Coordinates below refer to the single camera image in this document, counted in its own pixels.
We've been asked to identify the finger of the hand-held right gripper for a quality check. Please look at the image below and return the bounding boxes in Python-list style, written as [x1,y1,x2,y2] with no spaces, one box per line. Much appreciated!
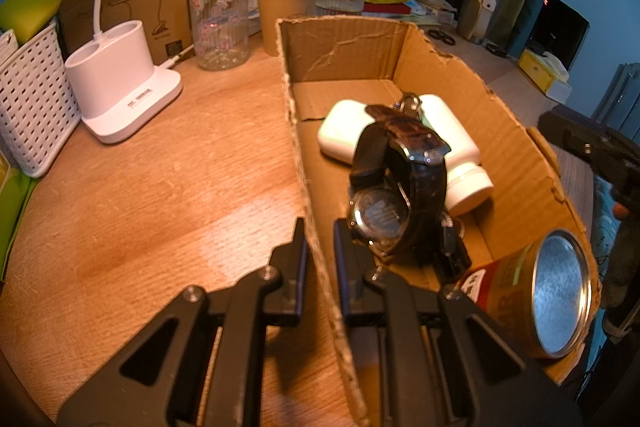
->
[597,187,640,338]
[537,105,640,202]

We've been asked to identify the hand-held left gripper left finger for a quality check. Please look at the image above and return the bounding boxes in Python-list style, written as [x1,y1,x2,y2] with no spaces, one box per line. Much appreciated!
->
[57,217,310,427]

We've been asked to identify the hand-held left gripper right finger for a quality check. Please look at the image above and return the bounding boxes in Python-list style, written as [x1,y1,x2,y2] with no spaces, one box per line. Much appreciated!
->
[332,218,583,427]

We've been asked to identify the dark leather strap wristwatch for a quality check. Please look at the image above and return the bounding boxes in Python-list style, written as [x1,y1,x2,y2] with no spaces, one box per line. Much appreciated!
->
[346,93,451,266]

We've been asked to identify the red metal can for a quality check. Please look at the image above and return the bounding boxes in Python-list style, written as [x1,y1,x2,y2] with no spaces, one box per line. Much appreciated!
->
[457,228,600,360]

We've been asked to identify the white pill bottle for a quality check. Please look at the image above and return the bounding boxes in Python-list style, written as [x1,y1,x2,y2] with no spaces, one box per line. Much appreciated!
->
[417,94,495,215]

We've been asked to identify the white earbuds case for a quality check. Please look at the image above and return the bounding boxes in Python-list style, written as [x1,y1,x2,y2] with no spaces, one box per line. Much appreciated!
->
[317,99,381,165]

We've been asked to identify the cardboard box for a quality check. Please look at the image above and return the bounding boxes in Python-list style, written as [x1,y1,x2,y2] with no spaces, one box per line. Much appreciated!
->
[276,14,602,427]

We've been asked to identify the blue printed blanket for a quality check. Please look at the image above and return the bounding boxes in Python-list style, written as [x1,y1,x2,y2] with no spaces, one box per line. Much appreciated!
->
[575,177,640,408]

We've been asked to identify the yellow tissue box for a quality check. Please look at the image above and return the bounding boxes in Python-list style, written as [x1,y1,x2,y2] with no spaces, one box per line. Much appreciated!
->
[517,49,572,102]

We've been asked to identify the black computer monitor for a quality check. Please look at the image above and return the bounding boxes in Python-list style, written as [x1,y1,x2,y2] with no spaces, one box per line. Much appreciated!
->
[527,0,591,70]

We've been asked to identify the steel travel tumbler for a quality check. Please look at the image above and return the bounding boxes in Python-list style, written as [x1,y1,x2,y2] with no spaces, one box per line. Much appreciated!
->
[457,0,506,46]

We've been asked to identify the black scissors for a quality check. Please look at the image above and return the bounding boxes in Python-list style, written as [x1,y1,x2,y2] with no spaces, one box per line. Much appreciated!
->
[426,27,456,46]

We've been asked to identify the red book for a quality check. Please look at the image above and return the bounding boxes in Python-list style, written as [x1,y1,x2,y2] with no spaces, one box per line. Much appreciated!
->
[361,2,411,15]

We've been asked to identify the flower print glass jar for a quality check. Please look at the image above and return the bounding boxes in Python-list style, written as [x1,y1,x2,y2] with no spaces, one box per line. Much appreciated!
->
[187,0,251,71]

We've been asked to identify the white desk lamp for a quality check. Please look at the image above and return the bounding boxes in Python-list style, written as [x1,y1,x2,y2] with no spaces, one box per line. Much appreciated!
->
[65,0,183,145]

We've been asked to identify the green flat box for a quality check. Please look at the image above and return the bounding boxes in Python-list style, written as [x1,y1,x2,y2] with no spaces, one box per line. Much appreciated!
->
[0,152,38,283]

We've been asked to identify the white plastic basket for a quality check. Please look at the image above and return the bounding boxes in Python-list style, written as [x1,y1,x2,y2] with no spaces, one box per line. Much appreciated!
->
[0,19,82,179]

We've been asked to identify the yellow-green sponge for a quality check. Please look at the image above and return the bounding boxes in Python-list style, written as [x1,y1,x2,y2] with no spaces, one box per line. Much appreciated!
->
[0,0,63,44]

